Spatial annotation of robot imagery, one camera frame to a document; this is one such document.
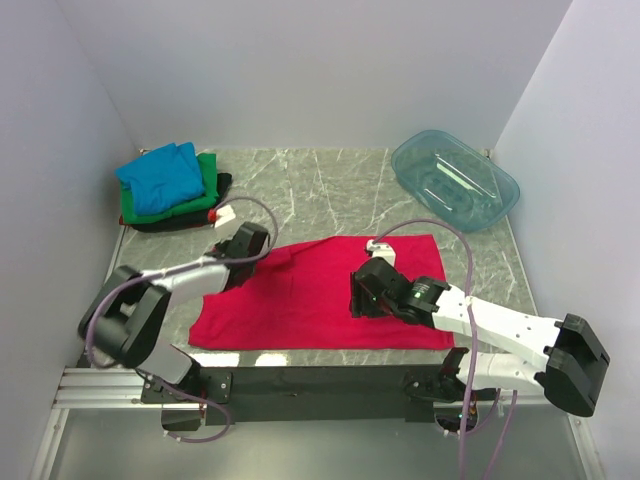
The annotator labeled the folded black t shirt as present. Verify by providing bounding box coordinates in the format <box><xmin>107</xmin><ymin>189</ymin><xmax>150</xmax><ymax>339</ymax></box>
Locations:
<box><xmin>129</xmin><ymin>173</ymin><xmax>233</xmax><ymax>233</ymax></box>

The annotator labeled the black base beam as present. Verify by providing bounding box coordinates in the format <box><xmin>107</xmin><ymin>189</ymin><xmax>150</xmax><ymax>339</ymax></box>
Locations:
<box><xmin>140</xmin><ymin>363</ymin><xmax>501</xmax><ymax>434</ymax></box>

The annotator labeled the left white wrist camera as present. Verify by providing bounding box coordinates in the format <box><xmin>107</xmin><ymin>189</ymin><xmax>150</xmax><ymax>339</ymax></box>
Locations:
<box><xmin>207</xmin><ymin>205</ymin><xmax>239</xmax><ymax>241</ymax></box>

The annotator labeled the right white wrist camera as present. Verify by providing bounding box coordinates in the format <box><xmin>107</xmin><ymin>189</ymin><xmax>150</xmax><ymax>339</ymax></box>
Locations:
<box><xmin>365</xmin><ymin>239</ymin><xmax>396</xmax><ymax>267</ymax></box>

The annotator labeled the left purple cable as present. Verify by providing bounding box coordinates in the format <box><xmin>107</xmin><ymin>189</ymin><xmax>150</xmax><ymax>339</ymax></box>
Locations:
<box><xmin>84</xmin><ymin>196</ymin><xmax>280</xmax><ymax>444</ymax></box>

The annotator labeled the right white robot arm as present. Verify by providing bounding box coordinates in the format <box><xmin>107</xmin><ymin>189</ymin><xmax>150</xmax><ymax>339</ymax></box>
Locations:
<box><xmin>350</xmin><ymin>257</ymin><xmax>610</xmax><ymax>417</ymax></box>

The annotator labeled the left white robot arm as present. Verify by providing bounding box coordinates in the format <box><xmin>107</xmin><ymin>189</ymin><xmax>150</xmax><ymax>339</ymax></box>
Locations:
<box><xmin>78</xmin><ymin>222</ymin><xmax>271</xmax><ymax>402</ymax></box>

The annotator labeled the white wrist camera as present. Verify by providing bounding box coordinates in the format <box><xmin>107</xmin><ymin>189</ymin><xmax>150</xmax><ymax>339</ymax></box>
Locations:
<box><xmin>207</xmin><ymin>205</ymin><xmax>239</xmax><ymax>241</ymax></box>
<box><xmin>365</xmin><ymin>239</ymin><xmax>396</xmax><ymax>267</ymax></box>

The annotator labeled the aluminium frame rail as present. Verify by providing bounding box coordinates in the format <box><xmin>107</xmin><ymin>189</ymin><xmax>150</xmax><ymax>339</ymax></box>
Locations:
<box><xmin>29</xmin><ymin>227</ymin><xmax>166</xmax><ymax>479</ymax></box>

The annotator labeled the clear blue plastic tub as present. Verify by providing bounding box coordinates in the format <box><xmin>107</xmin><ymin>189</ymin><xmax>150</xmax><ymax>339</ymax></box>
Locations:
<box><xmin>391</xmin><ymin>130</ymin><xmax>520</xmax><ymax>233</ymax></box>

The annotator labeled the purple cable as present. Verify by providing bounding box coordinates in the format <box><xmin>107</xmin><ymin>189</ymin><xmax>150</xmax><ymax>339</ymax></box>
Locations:
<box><xmin>84</xmin><ymin>196</ymin><xmax>280</xmax><ymax>444</ymax></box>
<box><xmin>372</xmin><ymin>218</ymin><xmax>519</xmax><ymax>480</ymax></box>

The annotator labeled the folded blue t shirt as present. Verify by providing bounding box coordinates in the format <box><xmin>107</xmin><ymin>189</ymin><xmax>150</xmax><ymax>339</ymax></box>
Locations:
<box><xmin>115</xmin><ymin>142</ymin><xmax>205</xmax><ymax>216</ymax></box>

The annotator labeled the folded green t shirt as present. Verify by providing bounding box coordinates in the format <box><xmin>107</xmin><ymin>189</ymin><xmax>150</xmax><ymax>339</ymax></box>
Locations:
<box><xmin>120</xmin><ymin>152</ymin><xmax>219</xmax><ymax>225</ymax></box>

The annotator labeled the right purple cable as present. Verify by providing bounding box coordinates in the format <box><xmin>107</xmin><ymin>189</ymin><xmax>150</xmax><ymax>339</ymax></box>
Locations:
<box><xmin>372</xmin><ymin>218</ymin><xmax>519</xmax><ymax>480</ymax></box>

